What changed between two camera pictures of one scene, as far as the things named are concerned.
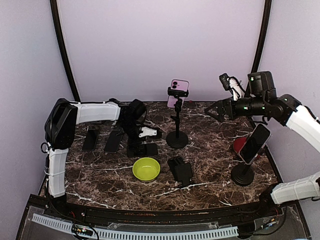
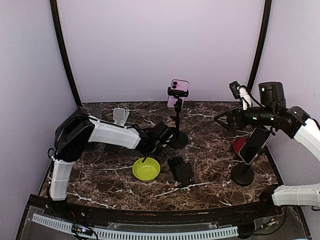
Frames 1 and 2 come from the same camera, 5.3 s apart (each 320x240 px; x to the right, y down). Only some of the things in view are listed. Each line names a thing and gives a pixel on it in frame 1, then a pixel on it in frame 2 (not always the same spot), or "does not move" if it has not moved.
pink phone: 179,85 does not move
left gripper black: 132,142 -> 160,155
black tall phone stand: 177,139 does not move
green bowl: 146,169 does not move
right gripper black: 222,109 -> 231,114
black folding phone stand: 182,172 does not move
